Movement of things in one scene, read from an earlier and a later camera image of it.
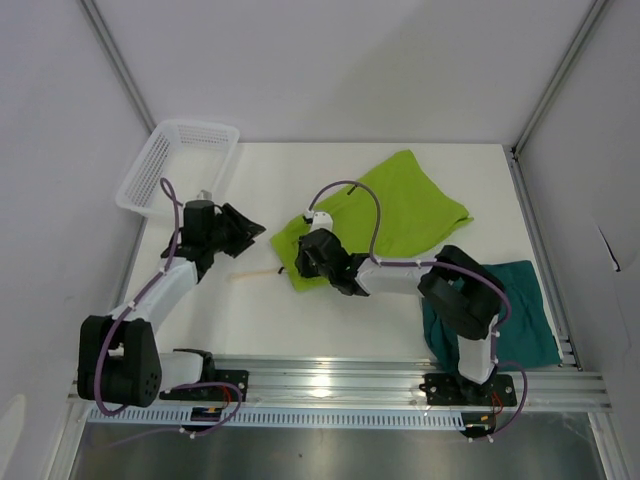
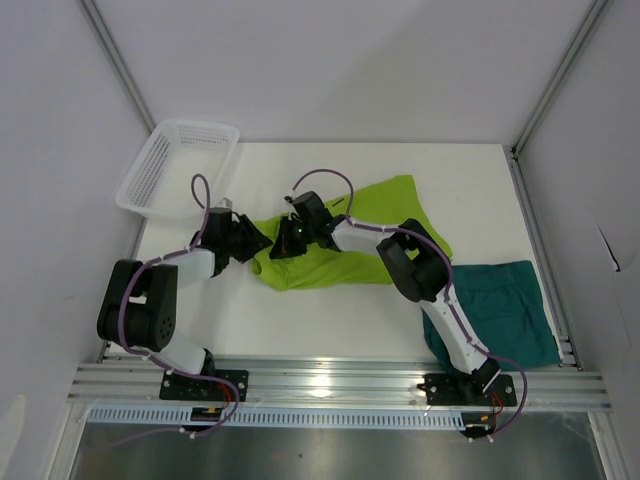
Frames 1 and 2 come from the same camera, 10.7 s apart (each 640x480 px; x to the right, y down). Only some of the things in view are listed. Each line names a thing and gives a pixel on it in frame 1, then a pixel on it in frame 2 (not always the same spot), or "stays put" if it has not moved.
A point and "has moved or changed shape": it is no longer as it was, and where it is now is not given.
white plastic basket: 191,156 stays put
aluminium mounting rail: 363,383 stays put
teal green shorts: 526,339 stays put
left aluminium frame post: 118,62 stays put
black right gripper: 302,263 → 284,247
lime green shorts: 397,210 has moved or changed shape
